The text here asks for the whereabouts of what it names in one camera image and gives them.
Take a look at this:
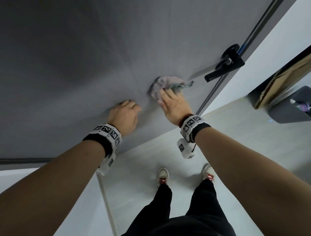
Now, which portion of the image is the person's right hand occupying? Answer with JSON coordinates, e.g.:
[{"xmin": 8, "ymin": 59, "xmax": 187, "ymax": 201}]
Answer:
[{"xmin": 159, "ymin": 88, "xmax": 194, "ymax": 127}]

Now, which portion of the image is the person's left hand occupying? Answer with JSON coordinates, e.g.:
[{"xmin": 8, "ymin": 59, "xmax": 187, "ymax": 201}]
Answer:
[{"xmin": 107, "ymin": 100, "xmax": 142, "ymax": 138}]

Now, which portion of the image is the grey cleaning cloth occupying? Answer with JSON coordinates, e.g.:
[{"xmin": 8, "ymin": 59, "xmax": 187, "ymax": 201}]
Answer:
[{"xmin": 147, "ymin": 76, "xmax": 195, "ymax": 101}]

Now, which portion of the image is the black door handle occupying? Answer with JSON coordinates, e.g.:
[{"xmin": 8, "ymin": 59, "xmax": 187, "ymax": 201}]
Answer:
[{"xmin": 204, "ymin": 43, "xmax": 245, "ymax": 83}]

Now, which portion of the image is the grey door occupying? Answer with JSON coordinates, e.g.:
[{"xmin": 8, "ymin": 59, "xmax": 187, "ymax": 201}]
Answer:
[{"xmin": 0, "ymin": 0, "xmax": 277, "ymax": 166}]

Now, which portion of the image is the person's right forearm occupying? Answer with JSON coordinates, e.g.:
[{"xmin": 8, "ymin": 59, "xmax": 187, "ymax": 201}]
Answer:
[{"xmin": 194, "ymin": 126, "xmax": 311, "ymax": 236}]

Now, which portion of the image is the person's left forearm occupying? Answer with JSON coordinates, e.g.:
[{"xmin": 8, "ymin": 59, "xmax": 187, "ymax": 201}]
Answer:
[{"xmin": 0, "ymin": 140, "xmax": 106, "ymax": 236}]

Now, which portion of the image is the black white marker wristband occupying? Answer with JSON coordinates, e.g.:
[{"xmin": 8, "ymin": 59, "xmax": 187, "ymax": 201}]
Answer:
[
  {"xmin": 180, "ymin": 114, "xmax": 212, "ymax": 143},
  {"xmin": 82, "ymin": 123, "xmax": 123, "ymax": 159}
]

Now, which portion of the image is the black bin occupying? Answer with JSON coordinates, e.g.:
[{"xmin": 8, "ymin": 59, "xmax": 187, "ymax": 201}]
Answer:
[{"xmin": 268, "ymin": 85, "xmax": 311, "ymax": 124}]

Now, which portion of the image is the black clothing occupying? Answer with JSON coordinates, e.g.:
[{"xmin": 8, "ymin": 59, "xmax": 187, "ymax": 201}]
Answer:
[{"xmin": 121, "ymin": 179, "xmax": 237, "ymax": 236}]

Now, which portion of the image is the colourful packet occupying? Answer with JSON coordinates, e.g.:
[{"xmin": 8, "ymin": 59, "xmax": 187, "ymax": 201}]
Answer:
[{"xmin": 295, "ymin": 102, "xmax": 311, "ymax": 112}]

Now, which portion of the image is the red string bracelet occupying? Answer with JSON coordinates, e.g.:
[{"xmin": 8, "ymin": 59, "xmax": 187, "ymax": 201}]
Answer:
[{"xmin": 179, "ymin": 113, "xmax": 194, "ymax": 128}]

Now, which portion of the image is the wooden table with black frame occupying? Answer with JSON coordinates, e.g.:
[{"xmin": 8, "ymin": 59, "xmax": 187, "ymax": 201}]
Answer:
[{"xmin": 248, "ymin": 45, "xmax": 311, "ymax": 110}]

